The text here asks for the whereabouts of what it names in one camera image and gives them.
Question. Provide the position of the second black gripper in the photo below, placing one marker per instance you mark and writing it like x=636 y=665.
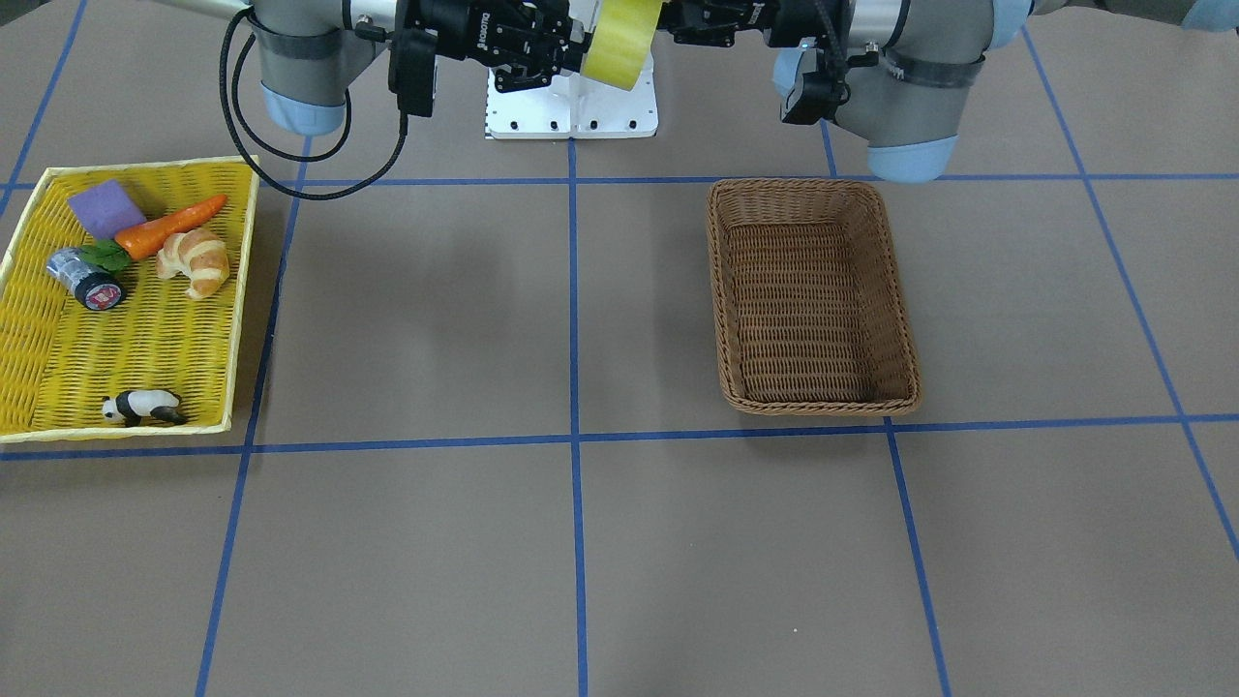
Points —
x=789 y=19

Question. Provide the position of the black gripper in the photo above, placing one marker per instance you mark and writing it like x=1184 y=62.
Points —
x=463 y=31

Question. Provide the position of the yellow tape roll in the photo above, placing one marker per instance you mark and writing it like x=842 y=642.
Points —
x=621 y=36

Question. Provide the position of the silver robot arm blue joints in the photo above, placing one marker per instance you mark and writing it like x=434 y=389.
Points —
x=309 y=54

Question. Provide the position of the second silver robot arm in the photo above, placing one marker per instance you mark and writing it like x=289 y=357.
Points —
x=896 y=73

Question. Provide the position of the brown wicker basket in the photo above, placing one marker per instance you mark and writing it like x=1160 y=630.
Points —
x=807 y=300

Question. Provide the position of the yellow woven basket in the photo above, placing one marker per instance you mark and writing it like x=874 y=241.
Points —
x=60 y=359

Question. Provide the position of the toy croissant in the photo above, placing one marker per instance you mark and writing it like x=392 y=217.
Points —
x=200 y=256

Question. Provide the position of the orange toy carrot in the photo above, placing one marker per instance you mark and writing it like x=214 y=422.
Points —
x=145 y=240

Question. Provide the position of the purple foam block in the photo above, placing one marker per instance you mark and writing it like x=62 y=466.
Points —
x=105 y=210

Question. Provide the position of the toy panda figure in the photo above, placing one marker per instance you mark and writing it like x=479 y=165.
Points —
x=131 y=407

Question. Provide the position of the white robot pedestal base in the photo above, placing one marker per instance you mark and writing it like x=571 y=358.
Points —
x=573 y=106

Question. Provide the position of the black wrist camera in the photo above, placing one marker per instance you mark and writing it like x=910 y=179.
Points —
x=412 y=72

